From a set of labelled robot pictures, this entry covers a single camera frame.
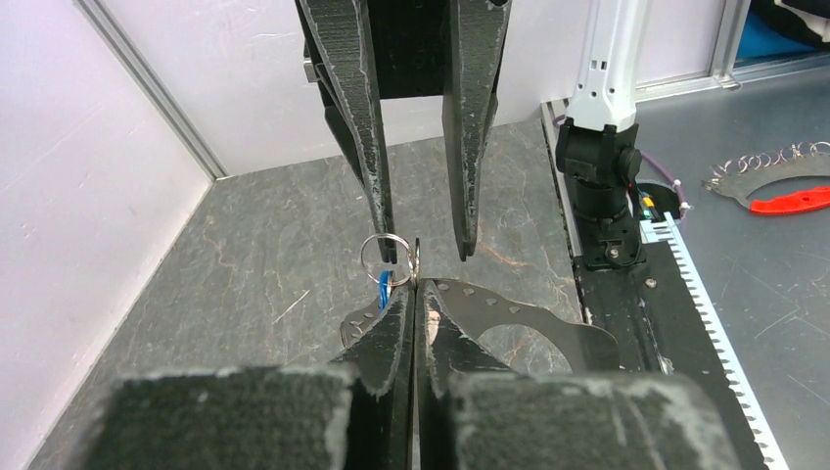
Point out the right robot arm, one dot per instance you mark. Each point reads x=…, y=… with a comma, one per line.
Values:
x=595, y=149

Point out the white slotted cable duct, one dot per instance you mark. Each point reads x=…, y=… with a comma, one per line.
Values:
x=751, y=411

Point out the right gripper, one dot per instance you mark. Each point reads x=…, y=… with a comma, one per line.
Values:
x=361, y=51

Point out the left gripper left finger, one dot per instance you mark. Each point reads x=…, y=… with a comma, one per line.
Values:
x=379, y=343

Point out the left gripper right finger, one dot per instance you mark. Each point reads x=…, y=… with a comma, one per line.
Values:
x=442, y=351

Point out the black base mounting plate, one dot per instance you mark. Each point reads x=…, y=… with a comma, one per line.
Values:
x=648, y=308

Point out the metal key organizer plate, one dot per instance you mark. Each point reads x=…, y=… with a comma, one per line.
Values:
x=477, y=310

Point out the red handled key plate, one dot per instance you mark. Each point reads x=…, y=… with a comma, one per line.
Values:
x=740, y=179

